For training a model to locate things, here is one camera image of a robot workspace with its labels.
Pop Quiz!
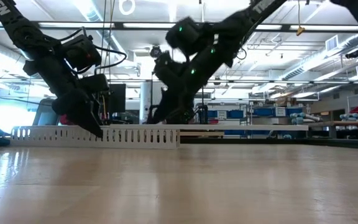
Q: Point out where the white pillar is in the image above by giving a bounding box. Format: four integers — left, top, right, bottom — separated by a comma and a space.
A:
140, 82, 155, 124

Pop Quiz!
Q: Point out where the yellow hanging tag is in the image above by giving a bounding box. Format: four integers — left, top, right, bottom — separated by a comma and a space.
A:
296, 0, 306, 37

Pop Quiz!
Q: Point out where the grey chair back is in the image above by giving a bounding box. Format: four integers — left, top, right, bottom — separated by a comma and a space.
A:
32, 98, 58, 126

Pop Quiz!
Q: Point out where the white ceiling vent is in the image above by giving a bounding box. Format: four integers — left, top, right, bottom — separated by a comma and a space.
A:
325, 34, 338, 52

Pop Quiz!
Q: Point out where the white slotted cable raceway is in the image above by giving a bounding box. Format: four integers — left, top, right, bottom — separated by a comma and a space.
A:
10, 124, 181, 150

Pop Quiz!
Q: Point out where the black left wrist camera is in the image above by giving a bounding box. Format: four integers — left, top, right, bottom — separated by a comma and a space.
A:
78, 73, 110, 93

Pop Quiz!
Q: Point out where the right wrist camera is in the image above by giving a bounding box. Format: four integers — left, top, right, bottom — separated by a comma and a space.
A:
153, 51, 180, 85

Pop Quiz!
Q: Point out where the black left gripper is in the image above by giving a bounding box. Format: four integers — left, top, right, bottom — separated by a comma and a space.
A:
47, 62, 104, 138

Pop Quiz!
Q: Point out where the shelf rack with blue bins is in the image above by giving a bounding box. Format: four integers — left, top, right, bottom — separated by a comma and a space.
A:
205, 102, 306, 139

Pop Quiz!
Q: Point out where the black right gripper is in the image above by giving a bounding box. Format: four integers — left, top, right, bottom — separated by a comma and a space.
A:
147, 58, 211, 124

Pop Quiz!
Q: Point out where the wooden background table board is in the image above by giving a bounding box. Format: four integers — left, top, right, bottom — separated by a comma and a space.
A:
178, 130, 225, 137

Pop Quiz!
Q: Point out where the white ring light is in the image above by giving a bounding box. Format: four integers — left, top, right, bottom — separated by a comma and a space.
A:
119, 0, 136, 16

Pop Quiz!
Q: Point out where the black monitor screen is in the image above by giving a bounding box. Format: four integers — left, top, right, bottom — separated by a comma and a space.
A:
99, 83, 127, 114

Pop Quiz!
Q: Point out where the black gantry frame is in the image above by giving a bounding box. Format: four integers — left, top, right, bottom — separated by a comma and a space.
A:
150, 71, 205, 125

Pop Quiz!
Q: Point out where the round black ceiling camera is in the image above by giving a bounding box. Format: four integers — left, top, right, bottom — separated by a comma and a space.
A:
149, 45, 163, 60

